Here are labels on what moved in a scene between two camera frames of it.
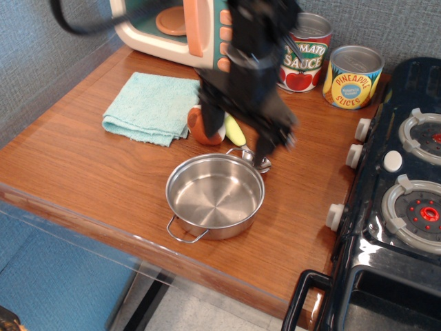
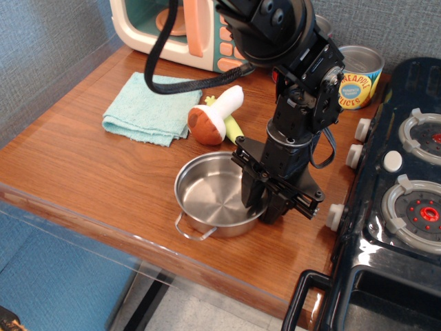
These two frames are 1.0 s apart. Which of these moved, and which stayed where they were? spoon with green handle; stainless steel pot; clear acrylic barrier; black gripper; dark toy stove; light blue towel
Moved: stainless steel pot; black gripper
Stayed: spoon with green handle; dark toy stove; clear acrylic barrier; light blue towel
